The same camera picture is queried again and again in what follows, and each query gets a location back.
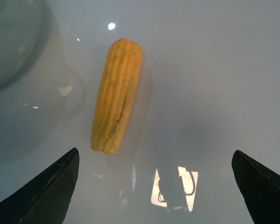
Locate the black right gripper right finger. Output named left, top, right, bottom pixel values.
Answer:
left=231, top=150, right=280, bottom=224

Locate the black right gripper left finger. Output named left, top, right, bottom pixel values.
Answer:
left=0, top=148, right=79, bottom=224

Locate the yellow corn cob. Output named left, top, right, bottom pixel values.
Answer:
left=91, top=38, right=143, bottom=154

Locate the white electric cooking pot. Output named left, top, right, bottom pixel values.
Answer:
left=0, top=0, right=42, bottom=85

